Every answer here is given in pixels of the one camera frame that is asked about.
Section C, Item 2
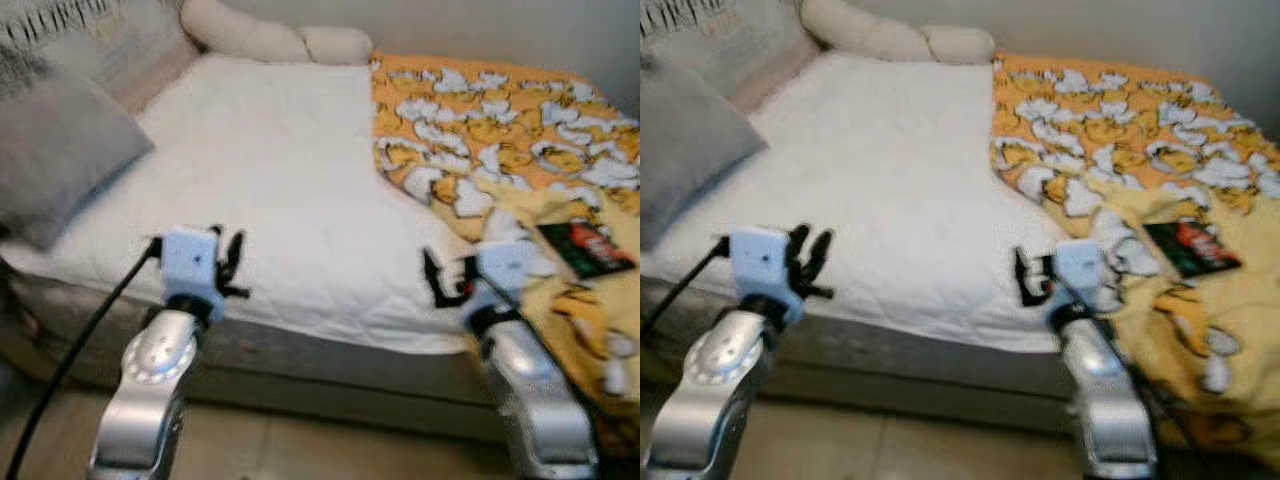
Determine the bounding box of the dark book with red cover print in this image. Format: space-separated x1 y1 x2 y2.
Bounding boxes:
535 222 638 281
1143 220 1243 279

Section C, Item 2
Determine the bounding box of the orange yellow cartoon blanket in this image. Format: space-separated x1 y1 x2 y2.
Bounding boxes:
370 55 641 441
990 55 1280 446

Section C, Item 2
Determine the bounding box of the white quilted mattress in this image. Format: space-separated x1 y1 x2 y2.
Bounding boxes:
640 50 1076 356
0 52 481 356

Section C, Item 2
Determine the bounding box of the grey bed base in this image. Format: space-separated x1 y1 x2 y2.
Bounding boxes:
0 255 621 441
640 290 1231 436

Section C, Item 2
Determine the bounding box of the grey pillow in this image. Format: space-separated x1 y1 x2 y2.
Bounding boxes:
640 55 769 251
0 45 156 251

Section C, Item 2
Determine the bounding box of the beige knotted long pillow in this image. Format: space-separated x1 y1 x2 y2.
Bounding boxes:
800 0 996 66
180 0 373 66

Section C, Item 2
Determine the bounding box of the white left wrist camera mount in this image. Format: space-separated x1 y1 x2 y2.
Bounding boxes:
728 227 801 321
158 227 227 321

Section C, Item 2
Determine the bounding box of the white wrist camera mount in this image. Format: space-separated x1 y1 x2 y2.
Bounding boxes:
462 240 546 326
1050 240 1116 321
728 227 801 321
158 227 227 321

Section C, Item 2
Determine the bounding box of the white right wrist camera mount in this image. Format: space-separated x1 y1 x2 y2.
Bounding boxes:
1050 240 1116 321
462 240 546 326

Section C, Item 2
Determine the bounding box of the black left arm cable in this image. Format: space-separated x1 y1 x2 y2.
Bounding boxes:
640 237 733 336
5 237 164 480

